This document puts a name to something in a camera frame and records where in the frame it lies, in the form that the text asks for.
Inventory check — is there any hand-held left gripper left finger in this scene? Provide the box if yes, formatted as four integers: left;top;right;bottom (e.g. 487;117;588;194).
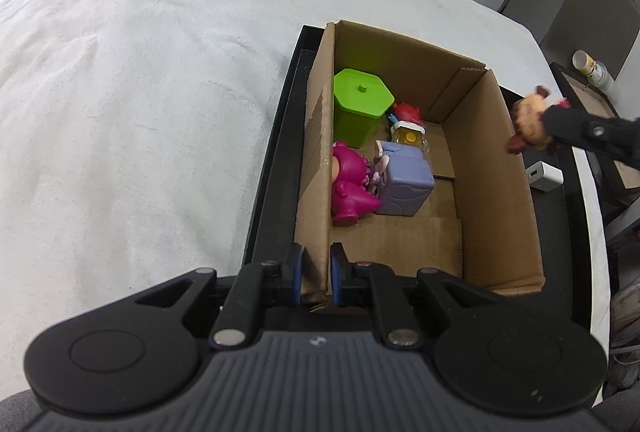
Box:
133;243;305;348

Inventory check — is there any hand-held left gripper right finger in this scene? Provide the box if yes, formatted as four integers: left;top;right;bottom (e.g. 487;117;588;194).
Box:
328;242;502;348

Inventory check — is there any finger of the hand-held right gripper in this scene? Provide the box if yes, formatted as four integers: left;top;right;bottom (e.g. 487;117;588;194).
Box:
542;104;640;171

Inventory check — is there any brown-haired doll figurine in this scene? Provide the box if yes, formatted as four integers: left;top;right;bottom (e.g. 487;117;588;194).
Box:
504;86;571;156

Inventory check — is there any pink dinosaur figurine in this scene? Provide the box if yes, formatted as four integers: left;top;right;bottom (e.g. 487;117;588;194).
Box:
330;141;384;227

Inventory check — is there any lavender block figurine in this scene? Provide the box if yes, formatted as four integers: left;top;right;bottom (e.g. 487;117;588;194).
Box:
372;139;436;218

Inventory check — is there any brown cardboard box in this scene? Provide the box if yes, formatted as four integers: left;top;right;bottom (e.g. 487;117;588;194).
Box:
293;19;546;306

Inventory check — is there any black tray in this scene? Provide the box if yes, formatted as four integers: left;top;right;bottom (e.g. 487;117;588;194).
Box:
242;24;592;329

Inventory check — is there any red crab figurine with mug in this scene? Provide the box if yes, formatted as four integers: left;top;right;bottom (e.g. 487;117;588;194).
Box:
387;101;434;156

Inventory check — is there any black framed brown board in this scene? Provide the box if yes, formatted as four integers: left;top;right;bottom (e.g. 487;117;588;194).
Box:
549;61;640;209

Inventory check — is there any white power adapter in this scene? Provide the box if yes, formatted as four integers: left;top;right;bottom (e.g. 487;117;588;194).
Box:
524;161;565;193

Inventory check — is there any green hexagonal lidded container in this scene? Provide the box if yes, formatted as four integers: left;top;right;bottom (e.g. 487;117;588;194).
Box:
332;68;396;149

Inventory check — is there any person's grey trouser leg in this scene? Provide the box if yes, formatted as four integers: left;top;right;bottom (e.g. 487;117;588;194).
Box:
0;389;44;432

